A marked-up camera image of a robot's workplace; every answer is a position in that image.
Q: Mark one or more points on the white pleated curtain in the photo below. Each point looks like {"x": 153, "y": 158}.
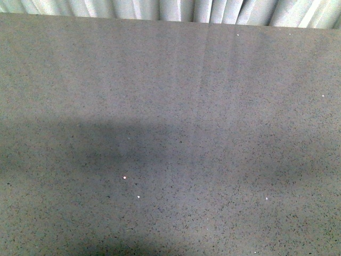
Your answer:
{"x": 275, "y": 13}

